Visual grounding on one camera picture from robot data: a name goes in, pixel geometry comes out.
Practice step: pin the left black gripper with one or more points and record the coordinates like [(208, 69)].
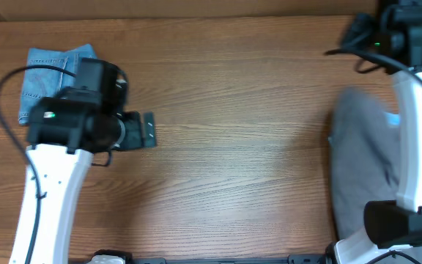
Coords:
[(134, 139)]

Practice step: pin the grey cargo shorts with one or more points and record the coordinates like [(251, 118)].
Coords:
[(365, 177)]

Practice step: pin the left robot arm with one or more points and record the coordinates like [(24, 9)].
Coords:
[(64, 135)]

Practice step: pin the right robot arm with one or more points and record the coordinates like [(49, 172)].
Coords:
[(400, 55)]

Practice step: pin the light blue t-shirt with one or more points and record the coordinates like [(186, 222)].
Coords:
[(392, 119)]

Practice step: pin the folded blue denim shorts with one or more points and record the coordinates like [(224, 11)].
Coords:
[(40, 83)]

